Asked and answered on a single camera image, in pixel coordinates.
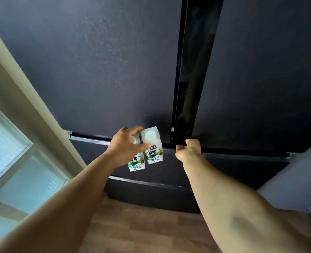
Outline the dark refrigerator door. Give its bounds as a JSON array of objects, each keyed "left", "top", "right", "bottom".
[
  {"left": 171, "top": 0, "right": 311, "bottom": 156},
  {"left": 0, "top": 0, "right": 184, "bottom": 145}
]

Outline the frosted glass window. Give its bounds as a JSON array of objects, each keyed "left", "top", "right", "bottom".
[{"left": 0, "top": 99, "right": 70, "bottom": 244}]

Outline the dark refrigerator wide drawer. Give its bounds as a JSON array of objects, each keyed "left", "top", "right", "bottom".
[{"left": 70, "top": 134, "right": 293, "bottom": 190}]

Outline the cream window frame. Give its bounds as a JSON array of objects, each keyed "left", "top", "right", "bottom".
[{"left": 0, "top": 18, "right": 88, "bottom": 253}]

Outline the dark refrigerator bottom drawer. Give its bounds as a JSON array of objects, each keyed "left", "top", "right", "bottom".
[{"left": 104, "top": 176, "right": 203, "bottom": 214}]

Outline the person's right hand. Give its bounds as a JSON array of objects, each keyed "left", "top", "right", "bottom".
[{"left": 175, "top": 138, "right": 203, "bottom": 164}]

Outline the grey cabinet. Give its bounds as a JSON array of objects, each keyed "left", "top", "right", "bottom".
[{"left": 258, "top": 136, "right": 311, "bottom": 212}]

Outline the white green milk carton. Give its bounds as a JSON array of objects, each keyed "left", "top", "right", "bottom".
[
  {"left": 127, "top": 133, "right": 146, "bottom": 172},
  {"left": 140, "top": 126, "right": 164, "bottom": 165}
]

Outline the person's left hand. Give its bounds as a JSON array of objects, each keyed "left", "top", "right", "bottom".
[{"left": 105, "top": 126, "right": 151, "bottom": 167}]

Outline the person's left forearm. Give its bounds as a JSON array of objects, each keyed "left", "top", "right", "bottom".
[{"left": 0, "top": 151, "right": 117, "bottom": 253}]

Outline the person's right forearm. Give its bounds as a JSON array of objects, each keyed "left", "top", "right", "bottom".
[{"left": 182, "top": 153, "right": 311, "bottom": 253}]

